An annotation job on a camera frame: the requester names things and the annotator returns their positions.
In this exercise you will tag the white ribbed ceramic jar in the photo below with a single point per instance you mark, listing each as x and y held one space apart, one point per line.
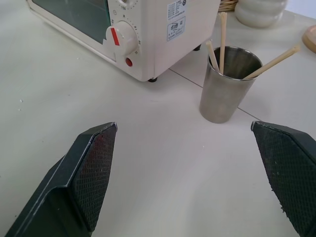
259 12

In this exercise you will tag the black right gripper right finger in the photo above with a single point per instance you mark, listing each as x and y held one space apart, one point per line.
291 172

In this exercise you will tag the cream toaster oven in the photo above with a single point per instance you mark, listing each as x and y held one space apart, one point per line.
158 37

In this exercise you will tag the woven wicker basket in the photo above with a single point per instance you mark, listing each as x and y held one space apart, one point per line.
228 5

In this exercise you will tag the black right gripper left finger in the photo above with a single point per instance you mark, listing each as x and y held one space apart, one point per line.
74 182

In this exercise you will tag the stainless steel cup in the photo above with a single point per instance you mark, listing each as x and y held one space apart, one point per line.
225 91

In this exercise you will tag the wooden chopstick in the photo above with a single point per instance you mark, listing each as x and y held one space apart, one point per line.
274 61
222 42
212 56

